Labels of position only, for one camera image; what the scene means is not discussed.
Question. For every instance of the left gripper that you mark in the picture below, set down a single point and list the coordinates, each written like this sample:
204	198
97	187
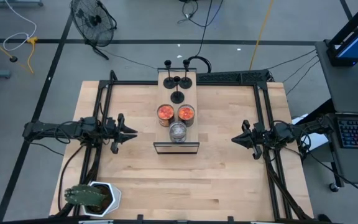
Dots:
113	133

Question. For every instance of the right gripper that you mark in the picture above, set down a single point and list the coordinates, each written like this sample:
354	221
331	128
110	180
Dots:
264	137

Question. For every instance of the orange wax candle tin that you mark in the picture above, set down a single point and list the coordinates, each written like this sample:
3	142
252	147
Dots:
186	113
165	112

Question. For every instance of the white wax labelled candle tin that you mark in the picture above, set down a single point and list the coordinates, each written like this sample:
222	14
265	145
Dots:
177	132

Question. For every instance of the black candlestick holder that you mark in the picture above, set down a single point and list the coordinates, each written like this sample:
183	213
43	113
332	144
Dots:
186	83
169	83
177	97

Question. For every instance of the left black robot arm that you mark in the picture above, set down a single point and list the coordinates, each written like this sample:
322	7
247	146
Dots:
51	129

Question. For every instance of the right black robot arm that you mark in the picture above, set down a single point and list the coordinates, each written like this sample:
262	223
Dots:
291	133

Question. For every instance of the white angular plant pot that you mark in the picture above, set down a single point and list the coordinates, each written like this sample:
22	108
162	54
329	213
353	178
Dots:
115	196

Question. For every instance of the black perforated plate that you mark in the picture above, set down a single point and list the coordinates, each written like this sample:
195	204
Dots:
235	76

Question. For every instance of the white paper sheet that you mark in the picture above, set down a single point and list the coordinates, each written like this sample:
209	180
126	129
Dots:
317	144

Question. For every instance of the green cactus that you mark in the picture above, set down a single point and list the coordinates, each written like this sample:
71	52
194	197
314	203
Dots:
84	196

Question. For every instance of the black desk caster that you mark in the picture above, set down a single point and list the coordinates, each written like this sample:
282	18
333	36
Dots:
333	187

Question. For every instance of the grey computer desk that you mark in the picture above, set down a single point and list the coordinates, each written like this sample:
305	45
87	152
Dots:
346	93

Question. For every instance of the backlit black keyboard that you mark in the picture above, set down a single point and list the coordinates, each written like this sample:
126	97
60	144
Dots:
357	133

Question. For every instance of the black floor fan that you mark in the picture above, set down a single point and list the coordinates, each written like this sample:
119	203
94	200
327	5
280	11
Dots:
93	20

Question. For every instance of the wooden riser shelf black frame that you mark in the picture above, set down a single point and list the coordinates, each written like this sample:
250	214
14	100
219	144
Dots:
192	93

